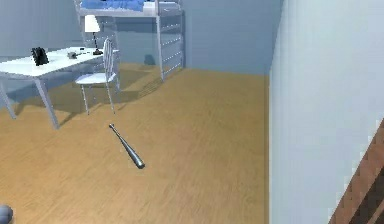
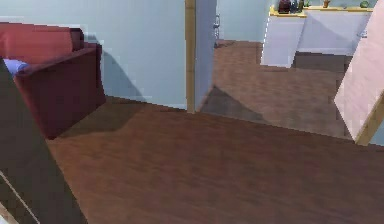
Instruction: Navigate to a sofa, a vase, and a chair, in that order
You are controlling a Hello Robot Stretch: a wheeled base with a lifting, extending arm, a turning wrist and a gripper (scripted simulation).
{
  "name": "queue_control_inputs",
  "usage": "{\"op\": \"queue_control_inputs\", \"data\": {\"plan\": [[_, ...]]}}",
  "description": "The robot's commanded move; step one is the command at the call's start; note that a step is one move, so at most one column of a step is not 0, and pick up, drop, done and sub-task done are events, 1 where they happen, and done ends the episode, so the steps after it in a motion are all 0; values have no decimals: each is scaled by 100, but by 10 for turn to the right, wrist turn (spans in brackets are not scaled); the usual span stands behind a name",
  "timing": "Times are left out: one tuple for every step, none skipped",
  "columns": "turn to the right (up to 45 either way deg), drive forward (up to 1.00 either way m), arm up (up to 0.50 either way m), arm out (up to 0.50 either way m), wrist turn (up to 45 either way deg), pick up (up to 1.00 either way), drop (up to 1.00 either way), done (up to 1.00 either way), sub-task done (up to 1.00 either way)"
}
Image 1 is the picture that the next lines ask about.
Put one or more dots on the white pillow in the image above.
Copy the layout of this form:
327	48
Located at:
163	5

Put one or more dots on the grey ball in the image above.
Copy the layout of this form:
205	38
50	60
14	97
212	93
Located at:
5	214

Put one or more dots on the white metal chair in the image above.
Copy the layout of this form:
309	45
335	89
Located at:
96	78

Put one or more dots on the white desk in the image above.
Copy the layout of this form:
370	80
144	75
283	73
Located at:
50	63

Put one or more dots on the blue blanket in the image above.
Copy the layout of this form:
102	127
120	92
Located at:
113	4

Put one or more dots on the black box-shaped object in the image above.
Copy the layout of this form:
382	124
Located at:
39	56

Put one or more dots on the small grey object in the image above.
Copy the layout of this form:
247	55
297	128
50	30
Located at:
72	55

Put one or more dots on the white shade table lamp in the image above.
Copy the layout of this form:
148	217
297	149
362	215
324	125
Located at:
92	25

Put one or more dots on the white loft bed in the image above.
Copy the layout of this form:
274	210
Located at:
166	40

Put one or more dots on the brown wooden door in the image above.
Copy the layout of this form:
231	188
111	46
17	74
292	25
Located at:
365	186

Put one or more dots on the grey baseball bat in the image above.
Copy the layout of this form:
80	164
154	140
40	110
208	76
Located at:
128	148

